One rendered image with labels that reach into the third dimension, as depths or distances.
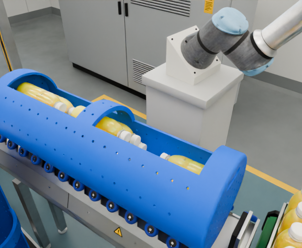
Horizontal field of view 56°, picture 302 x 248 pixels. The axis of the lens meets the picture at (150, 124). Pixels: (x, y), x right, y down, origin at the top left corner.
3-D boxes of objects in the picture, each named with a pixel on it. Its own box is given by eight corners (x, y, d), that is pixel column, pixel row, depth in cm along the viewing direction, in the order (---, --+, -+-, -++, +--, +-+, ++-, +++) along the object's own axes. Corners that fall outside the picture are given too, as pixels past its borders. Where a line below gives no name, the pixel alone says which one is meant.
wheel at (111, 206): (111, 195, 93) (107, 196, 91) (122, 201, 91) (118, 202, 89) (106, 207, 93) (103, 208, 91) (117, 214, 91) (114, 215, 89)
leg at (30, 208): (46, 240, 185) (19, 173, 147) (52, 245, 182) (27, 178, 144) (39, 248, 181) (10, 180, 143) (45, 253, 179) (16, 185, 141)
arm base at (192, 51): (198, 34, 123) (214, 19, 115) (216, 65, 121) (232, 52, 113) (174, 40, 114) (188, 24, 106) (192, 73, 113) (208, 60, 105)
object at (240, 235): (236, 232, 87) (244, 207, 80) (244, 237, 86) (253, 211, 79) (223, 260, 81) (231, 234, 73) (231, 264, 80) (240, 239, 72)
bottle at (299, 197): (274, 222, 93) (291, 183, 82) (296, 222, 93) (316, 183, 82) (282, 242, 87) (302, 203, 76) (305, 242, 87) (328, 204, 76)
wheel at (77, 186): (78, 175, 100) (74, 175, 98) (87, 181, 98) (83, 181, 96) (74, 187, 100) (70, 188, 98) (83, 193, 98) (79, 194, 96)
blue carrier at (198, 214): (54, 116, 133) (42, 58, 116) (236, 203, 94) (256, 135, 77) (-3, 148, 114) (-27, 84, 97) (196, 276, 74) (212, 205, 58)
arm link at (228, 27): (206, 20, 112) (230, -4, 101) (229, 44, 114) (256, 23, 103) (193, 36, 105) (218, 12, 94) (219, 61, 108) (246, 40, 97)
